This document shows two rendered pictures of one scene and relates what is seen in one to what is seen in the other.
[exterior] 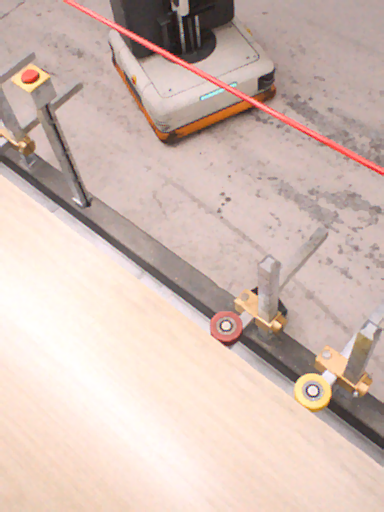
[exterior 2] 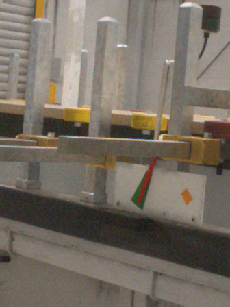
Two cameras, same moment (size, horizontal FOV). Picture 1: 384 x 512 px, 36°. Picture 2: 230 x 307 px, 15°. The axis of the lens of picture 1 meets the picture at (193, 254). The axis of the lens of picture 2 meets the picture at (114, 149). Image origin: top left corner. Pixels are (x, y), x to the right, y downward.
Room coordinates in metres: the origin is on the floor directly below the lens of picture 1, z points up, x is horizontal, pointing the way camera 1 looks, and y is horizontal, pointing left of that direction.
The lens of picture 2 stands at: (3.54, 0.61, 0.92)
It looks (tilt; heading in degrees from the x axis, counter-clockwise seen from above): 3 degrees down; 178
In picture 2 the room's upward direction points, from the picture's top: 5 degrees clockwise
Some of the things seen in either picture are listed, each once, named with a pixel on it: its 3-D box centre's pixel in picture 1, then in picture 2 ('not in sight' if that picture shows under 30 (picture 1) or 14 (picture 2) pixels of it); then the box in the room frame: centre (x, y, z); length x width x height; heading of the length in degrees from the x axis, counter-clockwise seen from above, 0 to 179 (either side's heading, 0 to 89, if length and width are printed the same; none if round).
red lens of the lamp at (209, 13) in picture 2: not in sight; (206, 12); (1.75, 0.84, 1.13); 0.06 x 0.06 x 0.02
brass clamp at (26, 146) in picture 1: (16, 139); (37, 146); (1.41, 0.50, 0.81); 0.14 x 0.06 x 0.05; 40
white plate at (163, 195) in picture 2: not in sight; (155, 192); (1.77, 0.76, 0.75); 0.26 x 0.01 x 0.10; 40
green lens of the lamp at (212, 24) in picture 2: not in sight; (205, 25); (1.75, 0.84, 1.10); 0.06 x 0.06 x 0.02
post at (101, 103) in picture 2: not in sight; (100, 125); (1.59, 0.64, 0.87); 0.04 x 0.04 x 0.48; 40
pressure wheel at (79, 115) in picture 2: not in sight; (79, 129); (1.36, 0.59, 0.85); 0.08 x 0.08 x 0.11
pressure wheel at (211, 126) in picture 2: not in sight; (221, 146); (1.76, 0.89, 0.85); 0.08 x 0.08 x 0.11
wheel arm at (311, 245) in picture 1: (275, 286); not in sight; (0.71, -0.20, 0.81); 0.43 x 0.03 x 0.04; 130
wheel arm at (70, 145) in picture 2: not in sight; (152, 149); (1.88, 0.74, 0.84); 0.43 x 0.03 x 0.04; 130
